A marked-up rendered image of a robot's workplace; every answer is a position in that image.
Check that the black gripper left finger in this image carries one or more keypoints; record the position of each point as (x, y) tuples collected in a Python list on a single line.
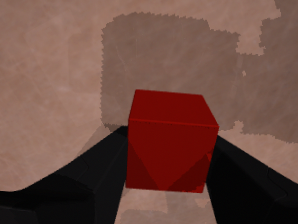
[(86, 191)]

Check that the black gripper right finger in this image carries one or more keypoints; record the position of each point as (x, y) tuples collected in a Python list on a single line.
[(243, 190)]

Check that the red cube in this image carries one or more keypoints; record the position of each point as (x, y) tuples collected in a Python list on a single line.
[(171, 140)]

